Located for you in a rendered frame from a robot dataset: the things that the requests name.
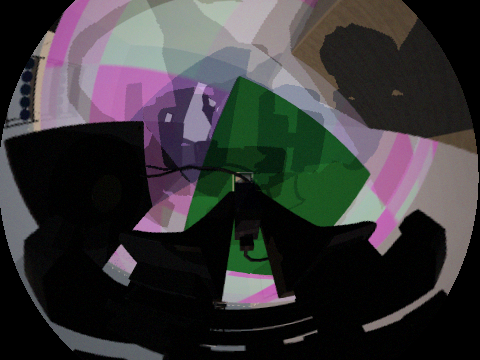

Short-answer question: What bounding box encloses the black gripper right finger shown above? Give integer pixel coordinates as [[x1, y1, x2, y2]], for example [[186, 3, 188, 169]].
[[257, 192, 377, 299]]

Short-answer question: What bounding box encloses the green circuit board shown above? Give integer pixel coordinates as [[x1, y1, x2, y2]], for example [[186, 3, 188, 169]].
[[184, 76, 371, 276]]

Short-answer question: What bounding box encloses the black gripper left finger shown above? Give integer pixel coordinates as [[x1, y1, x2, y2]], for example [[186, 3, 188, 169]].
[[119, 192, 235, 303]]

